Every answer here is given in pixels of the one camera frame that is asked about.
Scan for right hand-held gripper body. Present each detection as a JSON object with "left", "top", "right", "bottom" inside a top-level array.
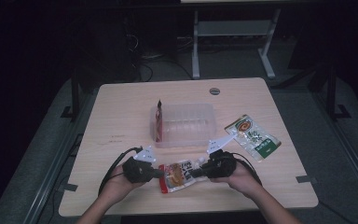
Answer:
[{"left": 203, "top": 133, "right": 238, "bottom": 179}]

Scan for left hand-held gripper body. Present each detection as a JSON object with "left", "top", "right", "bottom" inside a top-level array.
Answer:
[{"left": 122, "top": 145, "right": 158, "bottom": 185}]

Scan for orange and white pouch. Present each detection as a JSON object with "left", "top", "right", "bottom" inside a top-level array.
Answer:
[{"left": 158, "top": 156, "right": 213, "bottom": 194}]

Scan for green and white snack packet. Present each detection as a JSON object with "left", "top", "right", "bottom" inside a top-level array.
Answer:
[{"left": 224, "top": 114, "right": 282, "bottom": 162}]

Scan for clear plastic container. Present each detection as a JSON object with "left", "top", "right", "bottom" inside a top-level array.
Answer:
[{"left": 148, "top": 103, "right": 217, "bottom": 148}]

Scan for red snack packet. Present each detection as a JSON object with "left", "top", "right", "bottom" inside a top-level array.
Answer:
[{"left": 155, "top": 99, "right": 164, "bottom": 144}]

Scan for person's left hand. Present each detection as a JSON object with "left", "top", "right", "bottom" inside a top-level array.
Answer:
[{"left": 101, "top": 164, "right": 145, "bottom": 203}]

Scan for person's right hand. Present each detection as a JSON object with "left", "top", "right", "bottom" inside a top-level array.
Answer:
[{"left": 211, "top": 162, "right": 264, "bottom": 199}]

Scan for grey tape strip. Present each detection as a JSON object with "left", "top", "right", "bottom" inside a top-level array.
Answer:
[
  {"left": 296, "top": 175, "right": 318, "bottom": 185},
  {"left": 57, "top": 183, "right": 78, "bottom": 193}
]

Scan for black metal stand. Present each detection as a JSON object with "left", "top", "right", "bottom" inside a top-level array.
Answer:
[
  {"left": 60, "top": 71, "right": 82, "bottom": 120},
  {"left": 325, "top": 64, "right": 352, "bottom": 120}
]

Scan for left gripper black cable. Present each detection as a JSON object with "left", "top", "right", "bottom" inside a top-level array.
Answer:
[{"left": 97, "top": 147, "right": 144, "bottom": 196}]

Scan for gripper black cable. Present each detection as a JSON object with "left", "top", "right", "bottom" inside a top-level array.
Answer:
[
  {"left": 229, "top": 151, "right": 262, "bottom": 186},
  {"left": 97, "top": 147, "right": 144, "bottom": 196}
]

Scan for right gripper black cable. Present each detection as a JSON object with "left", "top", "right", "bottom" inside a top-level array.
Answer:
[{"left": 229, "top": 151, "right": 262, "bottom": 186}]

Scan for metal floor rail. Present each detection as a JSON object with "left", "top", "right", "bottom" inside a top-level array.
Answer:
[
  {"left": 21, "top": 90, "right": 101, "bottom": 224},
  {"left": 310, "top": 90, "right": 358, "bottom": 200}
]

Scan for black floor cables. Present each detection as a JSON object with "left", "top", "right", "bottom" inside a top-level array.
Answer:
[{"left": 130, "top": 34, "right": 194, "bottom": 82}]

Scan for white metal desk frame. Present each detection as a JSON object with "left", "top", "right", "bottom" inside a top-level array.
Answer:
[{"left": 191, "top": 8, "right": 282, "bottom": 79}]

